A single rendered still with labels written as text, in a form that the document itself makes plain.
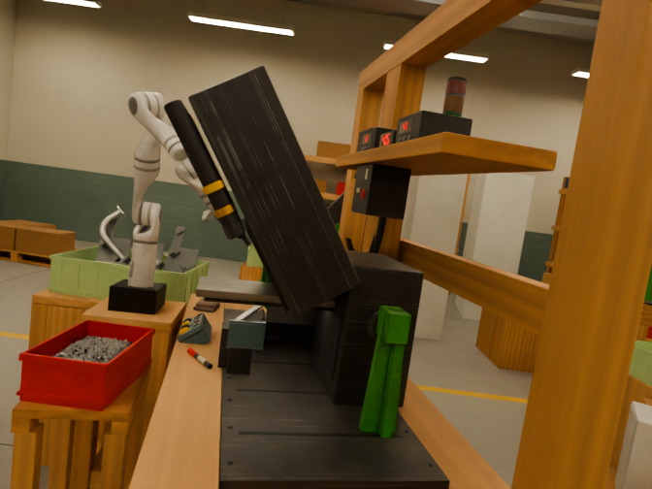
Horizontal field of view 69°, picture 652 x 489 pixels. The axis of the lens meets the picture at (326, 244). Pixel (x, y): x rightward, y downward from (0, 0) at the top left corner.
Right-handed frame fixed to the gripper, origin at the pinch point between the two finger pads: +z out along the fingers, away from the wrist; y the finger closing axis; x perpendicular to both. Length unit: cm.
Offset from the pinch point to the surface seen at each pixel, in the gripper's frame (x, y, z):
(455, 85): -74, -42, -16
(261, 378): 9, -56, 17
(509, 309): -49, -81, 20
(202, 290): 6, -55, -12
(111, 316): 57, 4, -3
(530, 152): -68, -76, -5
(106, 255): 75, 78, -12
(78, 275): 79, 52, -15
